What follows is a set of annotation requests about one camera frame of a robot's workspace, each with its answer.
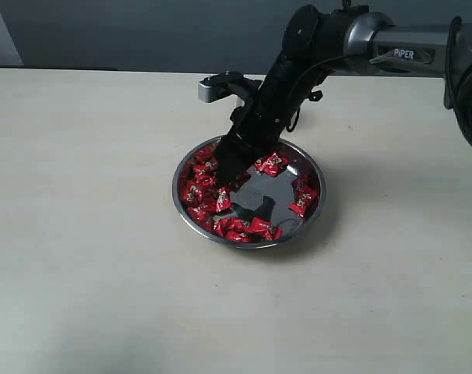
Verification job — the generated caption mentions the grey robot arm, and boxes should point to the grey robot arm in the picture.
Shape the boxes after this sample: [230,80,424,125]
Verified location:
[214,2,472,185]

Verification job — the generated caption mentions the round stainless steel plate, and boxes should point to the round stainless steel plate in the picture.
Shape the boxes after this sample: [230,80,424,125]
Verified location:
[171,132,327,249]

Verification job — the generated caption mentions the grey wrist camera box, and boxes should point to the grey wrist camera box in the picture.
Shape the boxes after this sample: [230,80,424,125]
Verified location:
[198,72,260,104]

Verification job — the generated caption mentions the red candy right upper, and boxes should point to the red candy right upper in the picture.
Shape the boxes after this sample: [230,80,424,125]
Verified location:
[291,175,308,193]

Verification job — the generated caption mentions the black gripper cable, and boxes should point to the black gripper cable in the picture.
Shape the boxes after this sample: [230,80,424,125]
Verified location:
[282,54,361,133]

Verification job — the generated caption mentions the red candy upper left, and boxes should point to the red candy upper left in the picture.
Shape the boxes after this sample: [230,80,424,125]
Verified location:
[192,159,219,175]

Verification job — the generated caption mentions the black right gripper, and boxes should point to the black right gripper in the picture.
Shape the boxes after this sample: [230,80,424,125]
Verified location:
[213,54,326,187]

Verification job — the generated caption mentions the red candy left side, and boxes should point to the red candy left side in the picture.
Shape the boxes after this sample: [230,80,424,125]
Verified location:
[181,181,203,206]

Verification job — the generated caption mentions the red candy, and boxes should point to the red candy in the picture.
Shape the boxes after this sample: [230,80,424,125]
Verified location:
[224,229,252,243]
[192,159,219,175]
[291,175,308,193]
[289,186,319,218]
[181,181,203,206]
[249,217,282,241]
[254,152,289,178]

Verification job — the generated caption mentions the red candy bottom centre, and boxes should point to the red candy bottom centre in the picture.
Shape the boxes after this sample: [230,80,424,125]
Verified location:
[224,229,252,243]

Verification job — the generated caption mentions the stainless steel cup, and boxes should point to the stainless steel cup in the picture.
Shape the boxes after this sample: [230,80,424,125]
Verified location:
[236,93,248,107]

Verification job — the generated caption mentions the red candy right lower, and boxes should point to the red candy right lower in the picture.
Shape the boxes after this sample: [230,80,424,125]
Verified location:
[289,186,319,218]

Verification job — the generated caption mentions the red candy top centre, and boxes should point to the red candy top centre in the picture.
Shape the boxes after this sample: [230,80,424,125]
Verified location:
[254,152,289,178]

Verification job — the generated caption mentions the red candy bottom right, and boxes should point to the red candy bottom right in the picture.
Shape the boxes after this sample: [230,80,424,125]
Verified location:
[249,217,282,241]

